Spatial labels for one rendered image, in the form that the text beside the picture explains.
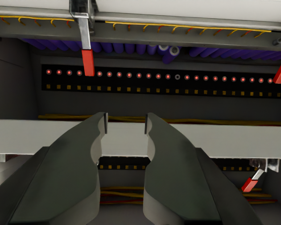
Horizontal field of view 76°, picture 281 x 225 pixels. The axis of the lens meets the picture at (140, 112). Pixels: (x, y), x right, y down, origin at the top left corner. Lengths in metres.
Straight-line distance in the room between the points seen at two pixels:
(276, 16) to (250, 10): 0.04
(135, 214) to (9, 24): 0.41
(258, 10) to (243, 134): 0.16
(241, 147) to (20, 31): 0.34
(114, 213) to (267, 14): 0.44
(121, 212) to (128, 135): 0.25
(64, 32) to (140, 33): 0.11
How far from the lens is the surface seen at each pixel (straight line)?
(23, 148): 0.29
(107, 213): 0.46
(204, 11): 0.26
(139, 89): 0.38
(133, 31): 0.28
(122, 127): 0.24
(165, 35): 0.28
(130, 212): 0.46
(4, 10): 0.30
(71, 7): 0.23
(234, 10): 0.27
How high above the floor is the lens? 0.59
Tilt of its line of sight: 19 degrees up
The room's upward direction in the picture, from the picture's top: 177 degrees counter-clockwise
